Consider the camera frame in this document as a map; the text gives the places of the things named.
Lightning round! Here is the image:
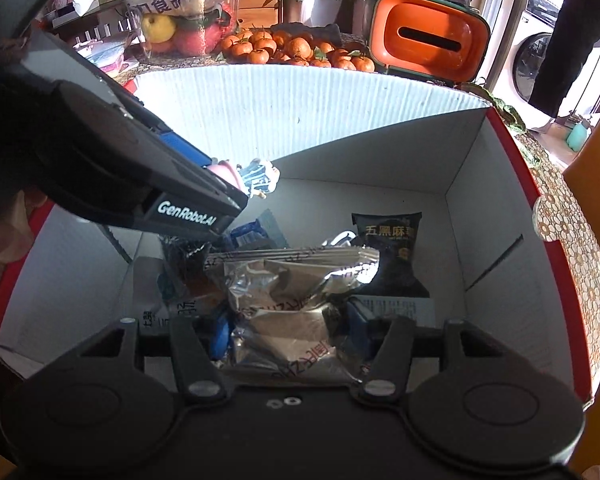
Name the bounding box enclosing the red cardboard box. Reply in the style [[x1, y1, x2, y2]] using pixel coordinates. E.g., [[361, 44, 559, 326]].
[[0, 62, 596, 407]]

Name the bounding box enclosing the person's left hand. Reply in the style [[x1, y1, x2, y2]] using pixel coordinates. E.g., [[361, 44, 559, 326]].
[[0, 186, 37, 267]]

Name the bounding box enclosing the white washing machine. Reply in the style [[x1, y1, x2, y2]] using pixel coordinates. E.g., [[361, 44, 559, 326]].
[[489, 0, 557, 102]]

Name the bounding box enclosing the black snack packet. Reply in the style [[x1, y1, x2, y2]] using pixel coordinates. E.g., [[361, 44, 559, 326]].
[[350, 211, 432, 299]]

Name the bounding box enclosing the yellow apple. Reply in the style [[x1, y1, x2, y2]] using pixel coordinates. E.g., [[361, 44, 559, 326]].
[[140, 13, 177, 45]]

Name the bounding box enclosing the blue white snack packet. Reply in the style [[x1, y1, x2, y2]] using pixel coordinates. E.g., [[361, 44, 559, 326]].
[[229, 209, 289, 252]]

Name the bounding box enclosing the small white carton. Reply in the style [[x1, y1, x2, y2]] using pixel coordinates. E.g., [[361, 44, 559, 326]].
[[349, 294, 437, 332]]

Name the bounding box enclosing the red apple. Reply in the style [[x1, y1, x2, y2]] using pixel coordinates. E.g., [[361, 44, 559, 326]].
[[174, 24, 222, 57]]

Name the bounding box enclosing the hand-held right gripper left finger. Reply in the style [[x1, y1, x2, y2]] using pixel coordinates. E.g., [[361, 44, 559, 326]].
[[44, 309, 232, 407]]

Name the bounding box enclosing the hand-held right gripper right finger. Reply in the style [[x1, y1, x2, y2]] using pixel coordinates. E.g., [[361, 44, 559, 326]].
[[349, 302, 537, 404]]

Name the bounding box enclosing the teal bottle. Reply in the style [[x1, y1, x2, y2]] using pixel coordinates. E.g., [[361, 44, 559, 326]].
[[567, 119, 589, 152]]

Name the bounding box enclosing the white food pouch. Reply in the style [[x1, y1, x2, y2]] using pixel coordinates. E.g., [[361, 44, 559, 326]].
[[139, 254, 232, 343]]

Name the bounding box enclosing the silver snack packet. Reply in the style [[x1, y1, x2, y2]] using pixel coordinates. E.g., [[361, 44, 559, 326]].
[[229, 304, 365, 387], [204, 245, 382, 312]]

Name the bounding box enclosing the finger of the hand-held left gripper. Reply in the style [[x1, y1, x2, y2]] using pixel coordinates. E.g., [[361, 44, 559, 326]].
[[124, 94, 250, 209]]

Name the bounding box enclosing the orange green tissue box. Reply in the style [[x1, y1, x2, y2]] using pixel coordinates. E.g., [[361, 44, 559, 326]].
[[364, 0, 492, 84]]

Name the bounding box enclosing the pile of tangerines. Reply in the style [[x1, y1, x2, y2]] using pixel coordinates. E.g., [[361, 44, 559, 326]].
[[214, 27, 377, 73]]

